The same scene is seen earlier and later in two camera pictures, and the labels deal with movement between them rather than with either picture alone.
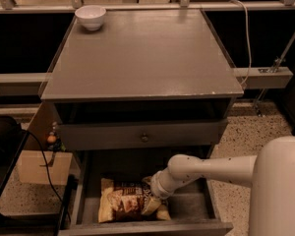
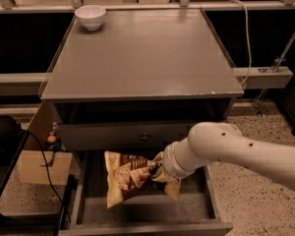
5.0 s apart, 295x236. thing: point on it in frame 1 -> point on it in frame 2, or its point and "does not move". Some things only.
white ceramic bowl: x=90 y=17 does not move
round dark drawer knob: x=145 y=138 does not move
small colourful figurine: x=55 y=145 does not move
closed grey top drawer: x=144 y=134 does not move
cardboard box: x=32 y=167 does not move
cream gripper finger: x=150 y=206 -> x=163 y=177
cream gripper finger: x=147 y=180 -> x=160 y=155
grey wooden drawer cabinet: x=132 y=91 does not move
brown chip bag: x=124 y=201 -> x=127 y=174
